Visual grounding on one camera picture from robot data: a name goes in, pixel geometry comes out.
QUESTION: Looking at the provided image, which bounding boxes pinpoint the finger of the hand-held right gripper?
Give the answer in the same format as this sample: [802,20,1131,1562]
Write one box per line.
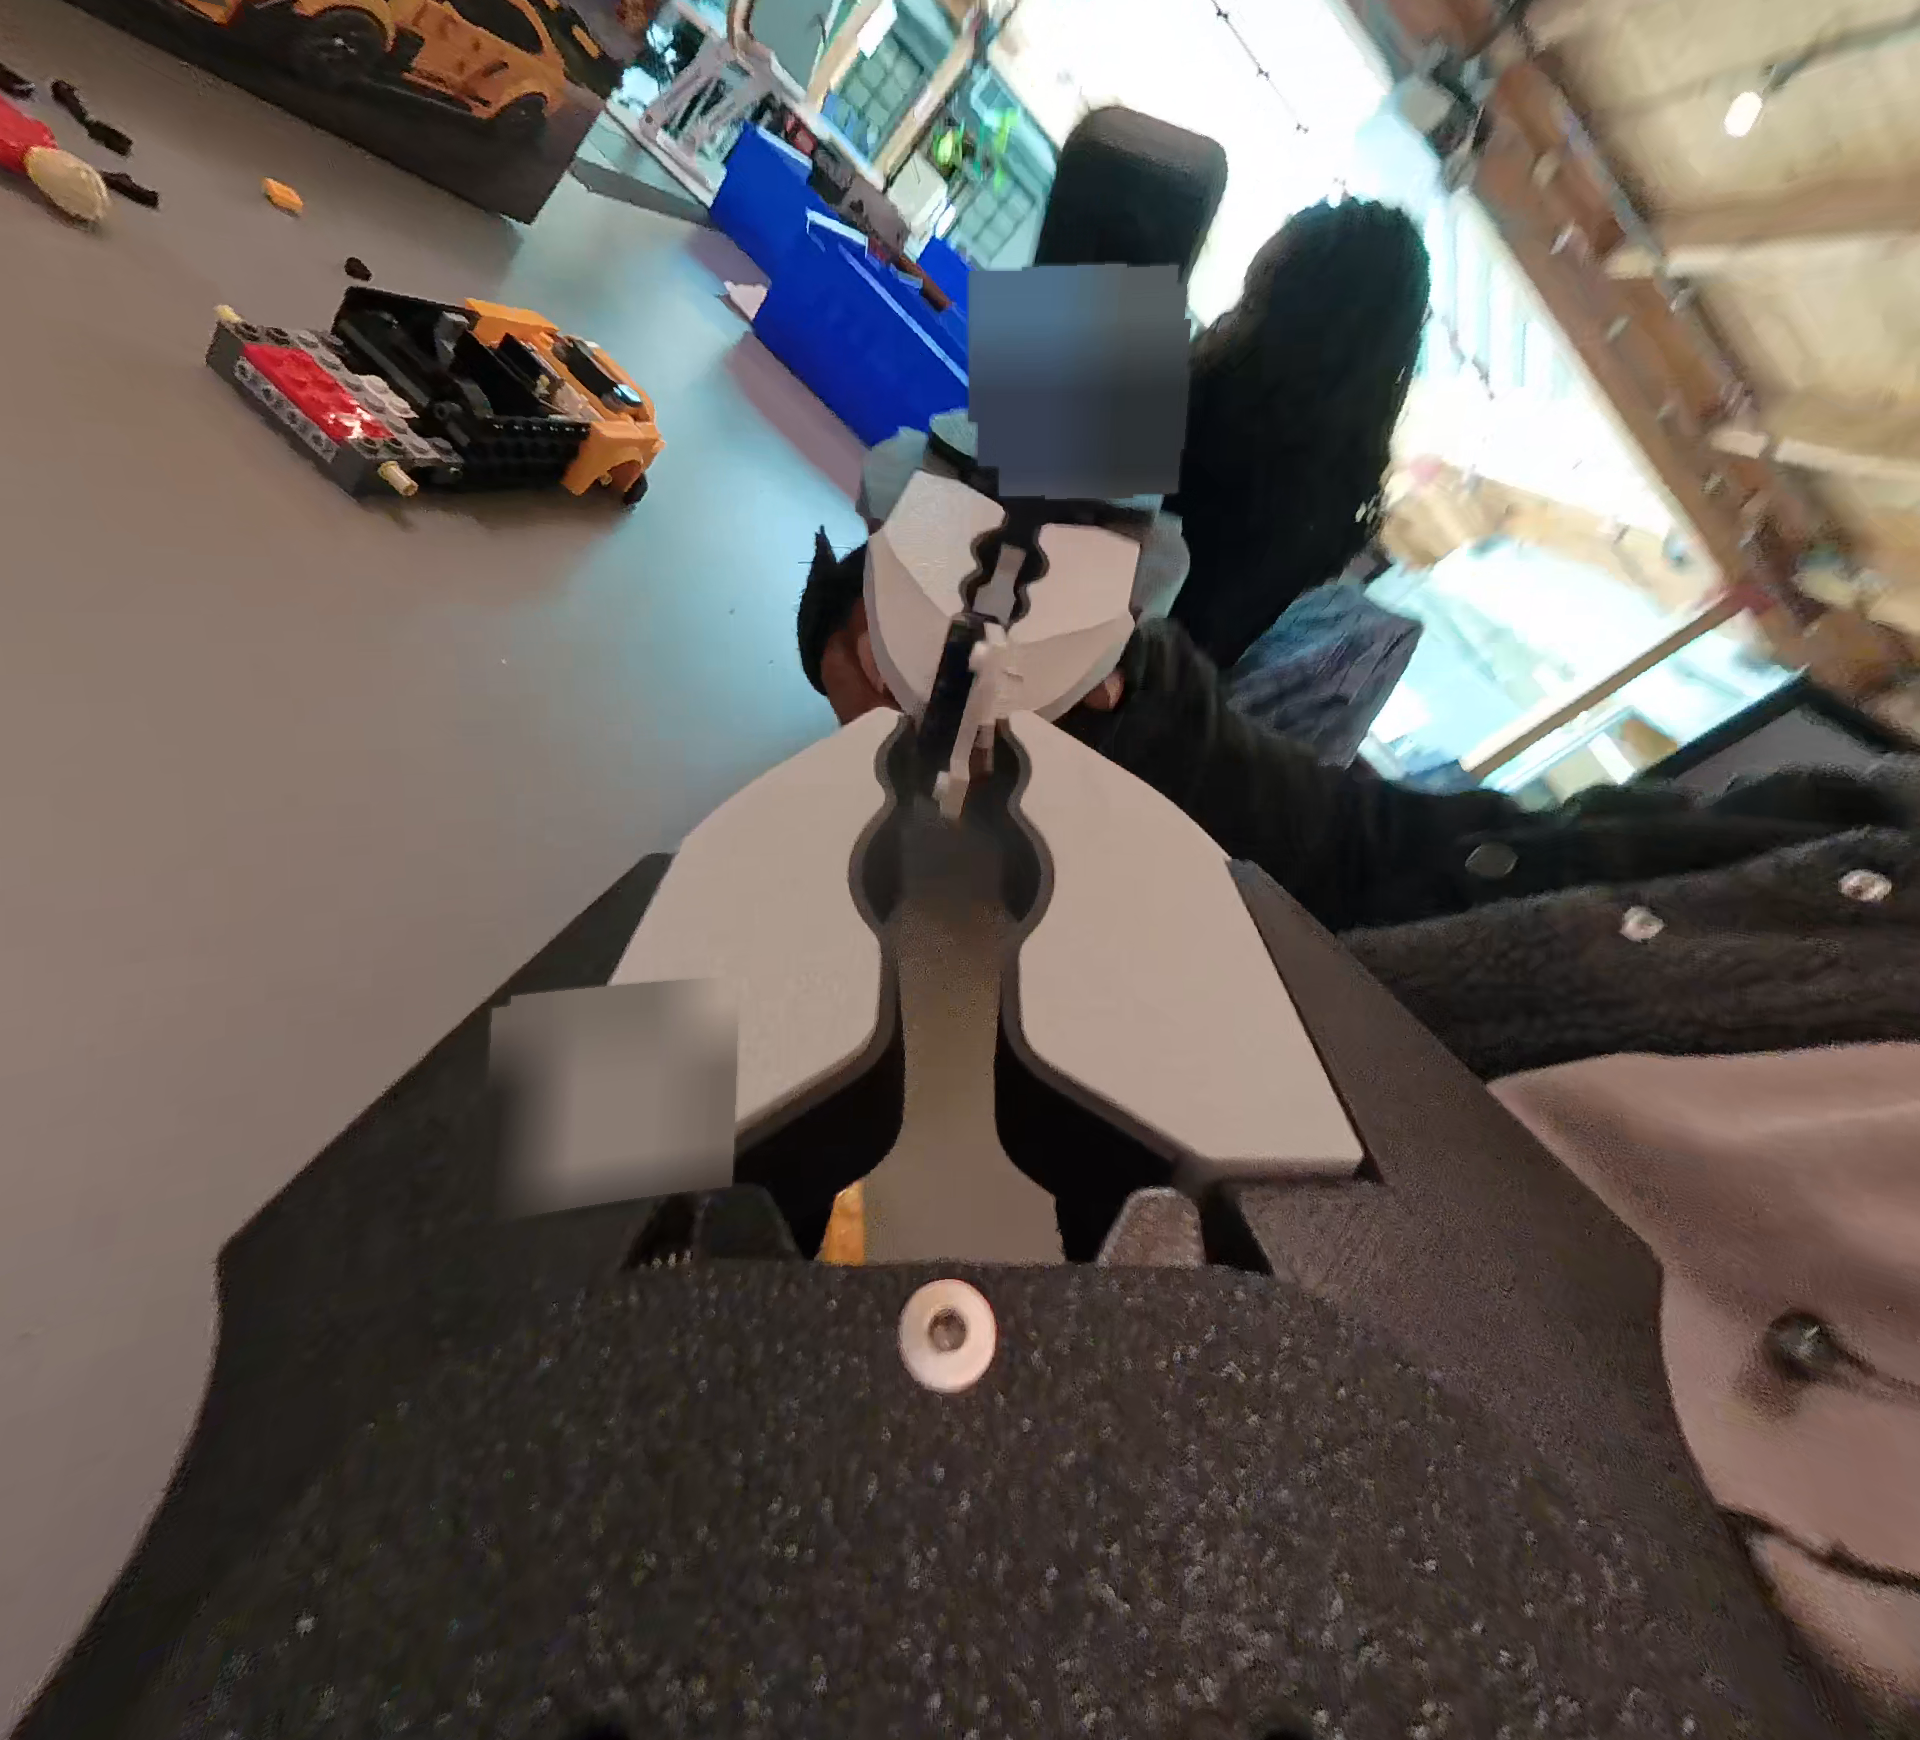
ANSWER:
[865,477,1006,719]
[991,521,1143,725]

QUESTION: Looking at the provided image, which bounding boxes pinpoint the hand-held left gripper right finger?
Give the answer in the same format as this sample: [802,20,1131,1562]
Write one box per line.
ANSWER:
[994,719,1368,1182]

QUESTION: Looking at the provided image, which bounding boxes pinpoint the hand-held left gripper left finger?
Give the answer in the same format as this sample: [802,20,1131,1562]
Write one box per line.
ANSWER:
[608,706,903,1144]

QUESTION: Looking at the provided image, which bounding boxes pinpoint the small black white lego assembly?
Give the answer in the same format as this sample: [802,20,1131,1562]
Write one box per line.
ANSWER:
[923,540,1024,827]

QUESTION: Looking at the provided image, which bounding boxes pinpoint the person's right forearm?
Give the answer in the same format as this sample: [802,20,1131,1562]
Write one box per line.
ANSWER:
[1102,621,1920,939]

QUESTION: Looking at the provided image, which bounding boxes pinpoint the partly built lego car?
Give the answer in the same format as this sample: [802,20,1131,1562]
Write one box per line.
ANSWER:
[207,284,665,506]

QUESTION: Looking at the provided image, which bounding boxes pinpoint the lego car box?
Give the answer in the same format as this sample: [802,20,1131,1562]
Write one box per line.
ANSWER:
[0,0,677,226]

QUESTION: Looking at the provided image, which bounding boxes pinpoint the red lego minifigure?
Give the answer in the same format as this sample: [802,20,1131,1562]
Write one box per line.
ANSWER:
[0,96,110,224]

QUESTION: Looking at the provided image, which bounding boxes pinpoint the person's right hand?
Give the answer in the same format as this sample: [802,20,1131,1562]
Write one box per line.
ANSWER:
[810,615,891,738]

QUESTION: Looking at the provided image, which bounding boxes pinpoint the blue plastic bin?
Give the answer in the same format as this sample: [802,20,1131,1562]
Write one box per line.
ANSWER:
[707,121,977,448]

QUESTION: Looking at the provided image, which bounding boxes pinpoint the black office chair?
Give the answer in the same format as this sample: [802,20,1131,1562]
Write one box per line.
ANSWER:
[1035,104,1229,273]

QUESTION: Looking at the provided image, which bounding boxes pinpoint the dark fleece jacket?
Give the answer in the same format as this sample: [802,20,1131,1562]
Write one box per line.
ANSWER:
[1336,750,1920,1085]

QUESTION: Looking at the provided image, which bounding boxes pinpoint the beige shirt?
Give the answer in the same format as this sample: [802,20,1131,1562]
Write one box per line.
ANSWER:
[1491,1042,1920,1740]

